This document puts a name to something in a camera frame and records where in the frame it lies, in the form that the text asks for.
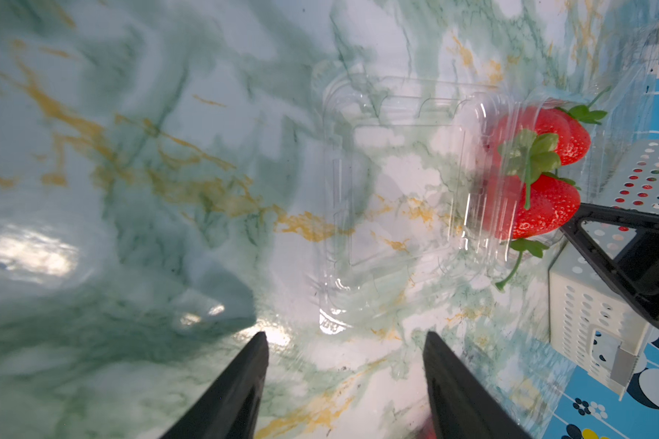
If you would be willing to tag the red strawberry basket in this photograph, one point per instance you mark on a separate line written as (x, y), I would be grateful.
(517, 213)

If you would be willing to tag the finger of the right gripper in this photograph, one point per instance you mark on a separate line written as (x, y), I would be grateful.
(633, 273)

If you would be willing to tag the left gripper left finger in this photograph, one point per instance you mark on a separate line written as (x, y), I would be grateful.
(230, 407)

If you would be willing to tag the red strawberry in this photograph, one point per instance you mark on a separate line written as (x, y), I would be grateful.
(559, 130)

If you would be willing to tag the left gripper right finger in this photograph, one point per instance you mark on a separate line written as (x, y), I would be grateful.
(460, 406)

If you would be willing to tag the white perforated plastic basket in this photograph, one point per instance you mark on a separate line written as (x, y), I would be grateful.
(604, 286)

